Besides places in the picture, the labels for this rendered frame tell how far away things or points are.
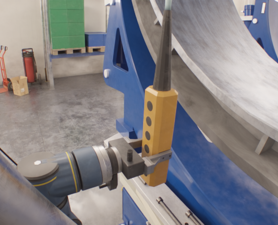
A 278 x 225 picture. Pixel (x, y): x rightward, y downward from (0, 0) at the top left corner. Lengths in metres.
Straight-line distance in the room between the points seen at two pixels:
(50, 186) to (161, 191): 0.74
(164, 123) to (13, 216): 0.41
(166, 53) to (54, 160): 0.37
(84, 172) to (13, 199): 0.26
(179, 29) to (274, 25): 1.99
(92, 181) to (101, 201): 1.71
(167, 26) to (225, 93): 0.34
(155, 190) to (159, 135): 0.61
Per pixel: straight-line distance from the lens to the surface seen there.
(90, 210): 2.16
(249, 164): 0.75
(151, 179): 0.66
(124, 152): 0.57
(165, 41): 0.52
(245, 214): 0.98
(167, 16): 0.52
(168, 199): 1.10
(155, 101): 0.52
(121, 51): 1.72
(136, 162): 0.53
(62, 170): 0.50
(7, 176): 0.27
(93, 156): 0.52
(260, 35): 2.82
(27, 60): 6.07
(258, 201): 1.07
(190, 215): 1.02
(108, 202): 2.21
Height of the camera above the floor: 1.67
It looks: 24 degrees down
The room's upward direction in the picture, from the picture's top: 3 degrees clockwise
